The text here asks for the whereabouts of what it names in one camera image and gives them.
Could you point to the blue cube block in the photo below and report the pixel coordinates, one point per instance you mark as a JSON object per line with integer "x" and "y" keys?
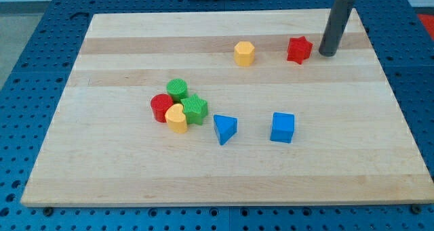
{"x": 282, "y": 127}

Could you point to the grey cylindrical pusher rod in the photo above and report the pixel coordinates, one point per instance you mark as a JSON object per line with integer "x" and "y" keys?
{"x": 334, "y": 29}

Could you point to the green cylinder block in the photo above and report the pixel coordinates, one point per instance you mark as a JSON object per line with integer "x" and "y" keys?
{"x": 177, "y": 89}

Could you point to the yellow hexagon block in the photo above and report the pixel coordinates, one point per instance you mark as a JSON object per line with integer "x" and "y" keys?
{"x": 244, "y": 53}

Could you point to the blue triangle block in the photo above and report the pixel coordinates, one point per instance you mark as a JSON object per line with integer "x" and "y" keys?
{"x": 225, "y": 128}

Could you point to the red cylinder block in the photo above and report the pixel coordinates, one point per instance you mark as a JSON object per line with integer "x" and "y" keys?
{"x": 160, "y": 103}

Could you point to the yellow heart block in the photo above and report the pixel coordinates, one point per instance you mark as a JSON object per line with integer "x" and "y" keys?
{"x": 176, "y": 119}

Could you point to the wooden board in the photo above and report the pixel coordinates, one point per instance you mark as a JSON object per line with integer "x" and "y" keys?
{"x": 103, "y": 148}

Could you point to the green star block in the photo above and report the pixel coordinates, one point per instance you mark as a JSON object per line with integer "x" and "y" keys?
{"x": 195, "y": 109}

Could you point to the red star block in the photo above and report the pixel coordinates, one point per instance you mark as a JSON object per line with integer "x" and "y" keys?
{"x": 299, "y": 49}

